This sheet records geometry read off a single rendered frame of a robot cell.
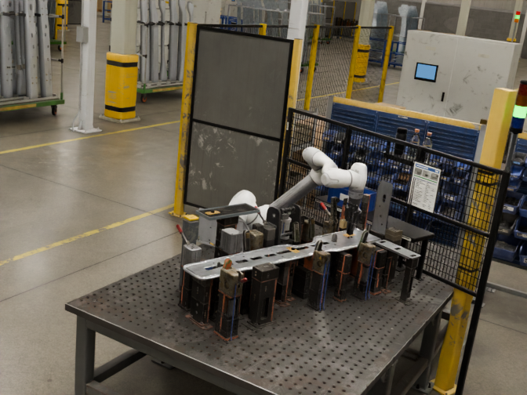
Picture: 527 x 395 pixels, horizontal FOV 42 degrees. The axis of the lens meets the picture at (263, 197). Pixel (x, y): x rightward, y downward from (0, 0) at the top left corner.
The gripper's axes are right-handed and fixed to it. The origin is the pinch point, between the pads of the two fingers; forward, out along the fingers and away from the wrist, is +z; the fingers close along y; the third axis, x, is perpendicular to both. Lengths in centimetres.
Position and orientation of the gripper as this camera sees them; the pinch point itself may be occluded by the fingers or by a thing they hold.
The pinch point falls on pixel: (350, 228)
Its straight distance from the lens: 430.1
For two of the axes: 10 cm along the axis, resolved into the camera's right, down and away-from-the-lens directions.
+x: 7.6, -1.1, 6.4
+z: -1.1, 9.5, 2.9
